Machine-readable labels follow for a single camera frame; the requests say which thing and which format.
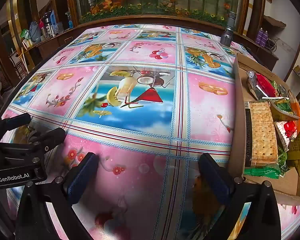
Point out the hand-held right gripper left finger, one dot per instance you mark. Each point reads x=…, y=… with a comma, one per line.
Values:
x=83, y=175

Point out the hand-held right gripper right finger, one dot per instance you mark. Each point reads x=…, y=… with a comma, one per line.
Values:
x=215, y=177

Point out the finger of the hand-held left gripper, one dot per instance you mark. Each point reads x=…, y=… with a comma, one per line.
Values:
x=50, y=137
x=15, y=121

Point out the cardboard box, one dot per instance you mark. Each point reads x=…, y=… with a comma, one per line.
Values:
x=238, y=120

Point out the cracker packet with green ends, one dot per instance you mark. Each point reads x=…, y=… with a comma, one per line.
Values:
x=261, y=130

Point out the white red patterned snack packet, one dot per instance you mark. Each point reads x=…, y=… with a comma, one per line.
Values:
x=287, y=130

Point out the green pea snack packet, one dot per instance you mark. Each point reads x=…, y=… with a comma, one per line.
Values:
x=283, y=110

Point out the silver snack packet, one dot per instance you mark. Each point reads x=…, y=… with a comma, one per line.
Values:
x=252, y=83

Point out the orange snack packet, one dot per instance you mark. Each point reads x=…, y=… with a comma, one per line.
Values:
x=298, y=112

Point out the printed fruit tablecloth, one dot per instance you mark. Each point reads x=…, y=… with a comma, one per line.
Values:
x=150, y=135

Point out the olive yellow snack packet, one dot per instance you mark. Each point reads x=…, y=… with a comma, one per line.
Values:
x=298, y=152

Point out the blue plastic jug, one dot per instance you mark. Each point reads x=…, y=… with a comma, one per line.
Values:
x=35, y=32

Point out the steel thermos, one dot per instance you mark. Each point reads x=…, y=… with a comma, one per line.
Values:
x=48, y=25

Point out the blue spray bottle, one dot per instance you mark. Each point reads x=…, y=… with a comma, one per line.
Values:
x=70, y=21

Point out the purple spray can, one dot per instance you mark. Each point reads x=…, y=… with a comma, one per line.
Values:
x=258, y=37
x=264, y=38

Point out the grey flashlight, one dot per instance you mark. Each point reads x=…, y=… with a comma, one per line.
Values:
x=228, y=30

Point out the glass flower display case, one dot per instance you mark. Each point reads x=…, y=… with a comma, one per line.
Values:
x=152, y=0

